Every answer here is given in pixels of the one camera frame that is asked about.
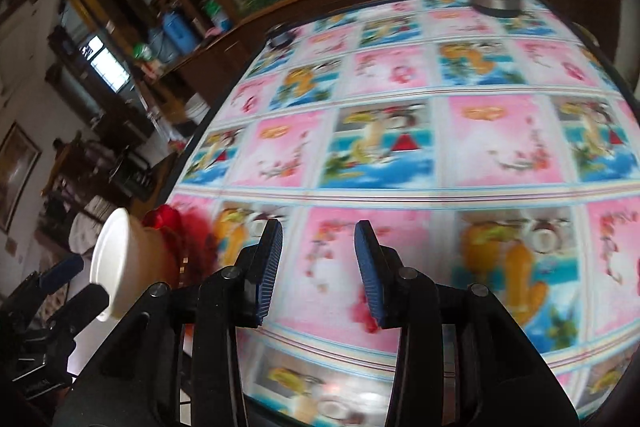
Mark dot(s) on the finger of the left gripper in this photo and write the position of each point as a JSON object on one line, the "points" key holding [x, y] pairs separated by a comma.
{"points": [[76, 314], [38, 286]]}

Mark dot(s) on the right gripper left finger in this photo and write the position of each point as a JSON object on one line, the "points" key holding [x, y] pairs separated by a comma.
{"points": [[235, 297]]}

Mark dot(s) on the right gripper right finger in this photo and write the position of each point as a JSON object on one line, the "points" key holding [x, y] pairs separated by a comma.
{"points": [[403, 298]]}

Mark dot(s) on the large red plastic plate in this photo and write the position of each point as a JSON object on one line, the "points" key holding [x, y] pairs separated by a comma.
{"points": [[188, 234]]}

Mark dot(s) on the white paper bowl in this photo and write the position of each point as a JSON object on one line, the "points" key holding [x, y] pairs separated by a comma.
{"points": [[126, 260]]}

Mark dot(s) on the chair with striped cushion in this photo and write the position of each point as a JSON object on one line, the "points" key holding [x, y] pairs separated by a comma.
{"points": [[82, 182]]}

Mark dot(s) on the seated person in background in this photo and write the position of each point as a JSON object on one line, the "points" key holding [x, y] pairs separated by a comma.
{"points": [[61, 149]]}

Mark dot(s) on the white plastic bucket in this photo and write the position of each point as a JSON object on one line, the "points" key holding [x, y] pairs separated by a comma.
{"points": [[196, 109]]}

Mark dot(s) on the floral tablecloth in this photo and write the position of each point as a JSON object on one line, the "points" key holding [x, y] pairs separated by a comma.
{"points": [[499, 151]]}

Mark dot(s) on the grey thermos jug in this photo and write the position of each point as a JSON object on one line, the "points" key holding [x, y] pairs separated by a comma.
{"points": [[162, 47]]}

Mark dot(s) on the small black device on table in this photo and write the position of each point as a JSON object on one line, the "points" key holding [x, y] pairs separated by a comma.
{"points": [[280, 37]]}

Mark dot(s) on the blue thermos jug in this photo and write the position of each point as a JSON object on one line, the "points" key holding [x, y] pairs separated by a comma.
{"points": [[179, 32]]}

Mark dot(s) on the framed wall painting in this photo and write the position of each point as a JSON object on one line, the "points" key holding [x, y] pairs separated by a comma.
{"points": [[18, 156]]}

